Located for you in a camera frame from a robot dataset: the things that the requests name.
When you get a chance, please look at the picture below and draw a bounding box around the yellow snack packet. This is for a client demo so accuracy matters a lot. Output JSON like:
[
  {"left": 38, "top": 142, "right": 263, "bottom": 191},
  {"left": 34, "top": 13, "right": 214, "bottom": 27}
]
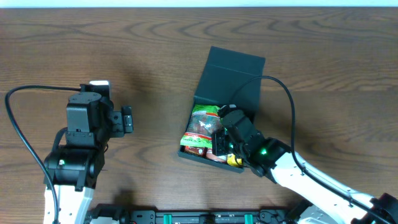
[{"left": 226, "top": 154, "right": 243, "bottom": 168}]

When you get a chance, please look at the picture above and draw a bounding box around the green candy bag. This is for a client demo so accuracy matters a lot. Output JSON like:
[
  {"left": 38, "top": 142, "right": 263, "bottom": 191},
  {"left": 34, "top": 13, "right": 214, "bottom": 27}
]
[{"left": 180, "top": 104, "right": 223, "bottom": 148}]

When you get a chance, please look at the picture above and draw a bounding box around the dark green gift box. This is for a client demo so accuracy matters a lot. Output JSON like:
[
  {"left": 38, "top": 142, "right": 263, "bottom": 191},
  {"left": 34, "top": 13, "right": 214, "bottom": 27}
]
[{"left": 177, "top": 45, "right": 266, "bottom": 174}]

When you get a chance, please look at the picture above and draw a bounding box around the small red Pringles can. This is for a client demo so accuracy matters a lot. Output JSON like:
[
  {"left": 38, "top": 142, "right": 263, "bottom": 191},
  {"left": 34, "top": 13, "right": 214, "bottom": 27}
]
[{"left": 205, "top": 148, "right": 227, "bottom": 164}]

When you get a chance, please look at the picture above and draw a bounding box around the red Hello Panda snack box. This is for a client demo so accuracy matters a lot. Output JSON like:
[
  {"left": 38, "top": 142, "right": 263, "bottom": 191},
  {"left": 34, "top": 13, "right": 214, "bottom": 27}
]
[{"left": 184, "top": 146, "right": 207, "bottom": 157}]

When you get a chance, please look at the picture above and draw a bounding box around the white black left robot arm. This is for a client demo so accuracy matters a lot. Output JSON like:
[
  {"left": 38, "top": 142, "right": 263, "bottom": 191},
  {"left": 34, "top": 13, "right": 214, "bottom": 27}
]
[{"left": 45, "top": 105, "right": 133, "bottom": 223}]

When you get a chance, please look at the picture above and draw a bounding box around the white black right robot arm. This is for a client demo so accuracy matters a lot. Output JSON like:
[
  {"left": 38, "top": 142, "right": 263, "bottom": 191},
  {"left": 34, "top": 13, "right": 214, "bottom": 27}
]
[{"left": 212, "top": 129, "right": 397, "bottom": 223}]

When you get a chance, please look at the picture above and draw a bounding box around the black aluminium mounting rail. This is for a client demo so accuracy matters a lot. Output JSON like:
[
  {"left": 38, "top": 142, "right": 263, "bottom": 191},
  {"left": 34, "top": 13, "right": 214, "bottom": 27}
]
[{"left": 84, "top": 204, "right": 298, "bottom": 224}]

